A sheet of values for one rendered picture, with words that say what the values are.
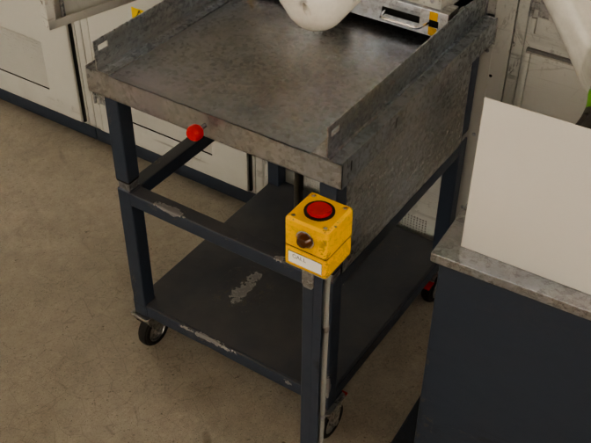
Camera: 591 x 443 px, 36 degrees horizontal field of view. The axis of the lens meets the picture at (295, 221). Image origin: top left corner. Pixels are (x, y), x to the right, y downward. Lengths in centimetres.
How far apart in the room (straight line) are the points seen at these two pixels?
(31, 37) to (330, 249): 198
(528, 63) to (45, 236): 152
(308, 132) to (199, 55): 36
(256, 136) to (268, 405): 84
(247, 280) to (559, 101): 89
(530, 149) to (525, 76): 72
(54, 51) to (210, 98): 141
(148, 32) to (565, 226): 99
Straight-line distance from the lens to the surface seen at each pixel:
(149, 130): 302
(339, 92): 184
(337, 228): 143
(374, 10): 207
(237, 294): 236
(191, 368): 242
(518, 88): 222
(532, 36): 216
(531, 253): 159
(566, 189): 149
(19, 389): 246
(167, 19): 208
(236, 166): 283
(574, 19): 172
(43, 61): 326
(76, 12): 216
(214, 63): 194
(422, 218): 255
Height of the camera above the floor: 180
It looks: 39 degrees down
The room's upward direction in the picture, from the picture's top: 1 degrees clockwise
